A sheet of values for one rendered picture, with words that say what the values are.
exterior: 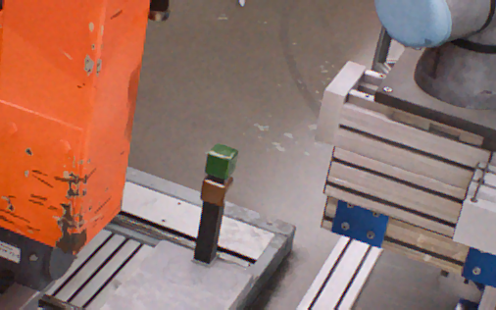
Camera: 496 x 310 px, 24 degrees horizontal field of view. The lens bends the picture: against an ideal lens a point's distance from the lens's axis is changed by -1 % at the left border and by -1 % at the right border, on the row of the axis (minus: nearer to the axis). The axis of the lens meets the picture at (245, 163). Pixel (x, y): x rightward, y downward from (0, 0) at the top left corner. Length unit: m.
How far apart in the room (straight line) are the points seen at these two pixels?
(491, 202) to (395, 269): 0.77
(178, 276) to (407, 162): 0.41
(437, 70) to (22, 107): 0.62
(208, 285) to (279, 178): 1.26
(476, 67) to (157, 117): 1.68
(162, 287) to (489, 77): 0.61
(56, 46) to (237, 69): 2.06
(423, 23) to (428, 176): 0.32
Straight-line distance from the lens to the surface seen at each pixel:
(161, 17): 2.05
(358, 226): 1.99
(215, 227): 1.92
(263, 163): 3.20
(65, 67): 1.68
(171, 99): 3.45
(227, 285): 1.93
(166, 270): 1.94
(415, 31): 1.65
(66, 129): 1.71
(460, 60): 1.79
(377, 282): 2.45
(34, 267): 2.14
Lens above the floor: 1.56
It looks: 29 degrees down
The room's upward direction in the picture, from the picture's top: 11 degrees clockwise
